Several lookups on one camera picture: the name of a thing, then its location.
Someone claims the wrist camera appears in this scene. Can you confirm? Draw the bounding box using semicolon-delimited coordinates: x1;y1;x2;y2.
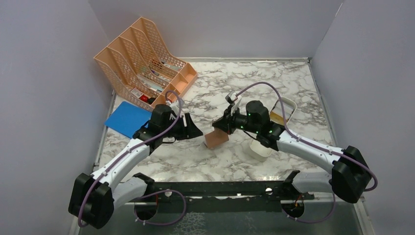
166;98;184;120
225;91;242;115

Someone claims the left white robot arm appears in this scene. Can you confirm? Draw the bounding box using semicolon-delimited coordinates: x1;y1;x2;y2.
68;104;203;229

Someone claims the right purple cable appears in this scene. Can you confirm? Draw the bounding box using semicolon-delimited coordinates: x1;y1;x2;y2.
236;81;379;192

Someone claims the brown leather card holder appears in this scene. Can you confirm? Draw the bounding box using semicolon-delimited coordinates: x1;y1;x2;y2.
204;128;229;149

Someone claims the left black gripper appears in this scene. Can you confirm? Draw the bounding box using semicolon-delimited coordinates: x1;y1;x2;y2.
161;113;204;141

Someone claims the white plastic tray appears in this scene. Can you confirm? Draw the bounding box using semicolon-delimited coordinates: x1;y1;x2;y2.
249;96;298;163

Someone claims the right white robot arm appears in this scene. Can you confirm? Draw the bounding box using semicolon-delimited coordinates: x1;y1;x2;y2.
212;100;372;203

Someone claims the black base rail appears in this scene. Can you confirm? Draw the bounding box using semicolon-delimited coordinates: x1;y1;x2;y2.
132;180;314;215

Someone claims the stack of cards in tray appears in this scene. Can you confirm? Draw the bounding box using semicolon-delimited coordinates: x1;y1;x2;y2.
270;97;297;125

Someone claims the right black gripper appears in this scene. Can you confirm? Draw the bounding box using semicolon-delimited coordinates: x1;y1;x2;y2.
213;104;260;135

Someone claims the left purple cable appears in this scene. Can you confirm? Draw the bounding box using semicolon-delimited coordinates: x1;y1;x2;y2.
77;90;183;228

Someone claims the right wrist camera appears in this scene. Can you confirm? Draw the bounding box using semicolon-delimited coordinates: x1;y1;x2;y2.
225;91;242;115

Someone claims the red item in organizer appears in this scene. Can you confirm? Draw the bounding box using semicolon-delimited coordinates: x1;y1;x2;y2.
139;95;156;105

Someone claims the peach plastic file organizer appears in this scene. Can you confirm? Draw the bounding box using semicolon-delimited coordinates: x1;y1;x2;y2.
94;17;198;111

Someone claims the purple cable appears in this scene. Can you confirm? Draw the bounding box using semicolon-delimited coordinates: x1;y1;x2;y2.
77;90;183;228
236;81;379;192

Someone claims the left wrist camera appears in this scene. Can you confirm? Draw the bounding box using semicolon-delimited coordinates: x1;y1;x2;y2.
166;98;184;120

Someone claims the blue folder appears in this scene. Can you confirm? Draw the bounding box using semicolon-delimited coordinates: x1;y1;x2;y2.
105;101;151;139

